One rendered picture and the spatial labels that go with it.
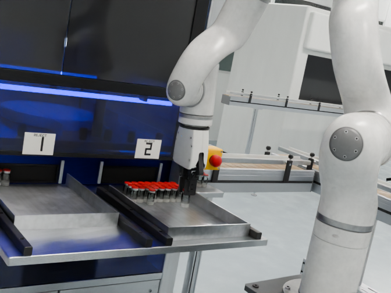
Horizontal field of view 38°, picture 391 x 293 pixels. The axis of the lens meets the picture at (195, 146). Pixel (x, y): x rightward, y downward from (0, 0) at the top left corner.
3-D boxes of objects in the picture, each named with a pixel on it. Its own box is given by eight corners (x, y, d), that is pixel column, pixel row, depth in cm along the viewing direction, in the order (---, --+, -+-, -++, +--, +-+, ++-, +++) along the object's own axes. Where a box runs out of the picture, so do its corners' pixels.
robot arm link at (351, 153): (379, 226, 122) (406, 118, 118) (354, 243, 106) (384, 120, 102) (326, 209, 128) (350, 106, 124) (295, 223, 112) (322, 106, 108)
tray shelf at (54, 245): (-44, 190, 150) (-44, 184, 150) (174, 190, 191) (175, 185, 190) (7, 266, 112) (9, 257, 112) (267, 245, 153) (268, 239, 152)
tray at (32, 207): (-25, 184, 153) (-23, 171, 152) (66, 184, 168) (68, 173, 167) (13, 230, 126) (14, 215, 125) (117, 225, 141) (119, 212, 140)
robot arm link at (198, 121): (172, 109, 140) (171, 121, 141) (188, 115, 133) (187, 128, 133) (202, 111, 144) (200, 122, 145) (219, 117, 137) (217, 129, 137)
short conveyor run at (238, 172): (175, 194, 193) (183, 150, 190) (152, 181, 205) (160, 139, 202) (313, 193, 233) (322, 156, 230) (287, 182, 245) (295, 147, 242)
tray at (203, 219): (107, 196, 164) (109, 184, 163) (181, 195, 179) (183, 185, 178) (166, 240, 137) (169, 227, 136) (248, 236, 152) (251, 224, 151)
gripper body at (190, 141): (172, 117, 141) (167, 161, 144) (191, 125, 133) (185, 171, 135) (198, 118, 145) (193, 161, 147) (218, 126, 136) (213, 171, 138)
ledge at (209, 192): (170, 185, 197) (171, 179, 196) (200, 185, 204) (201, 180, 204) (192, 197, 186) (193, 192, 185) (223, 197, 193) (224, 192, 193)
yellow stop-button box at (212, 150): (190, 164, 190) (194, 143, 189) (207, 164, 194) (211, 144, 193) (202, 170, 184) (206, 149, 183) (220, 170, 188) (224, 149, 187)
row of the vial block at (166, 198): (127, 200, 162) (130, 185, 161) (179, 200, 173) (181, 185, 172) (130, 203, 160) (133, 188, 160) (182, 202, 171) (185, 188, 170)
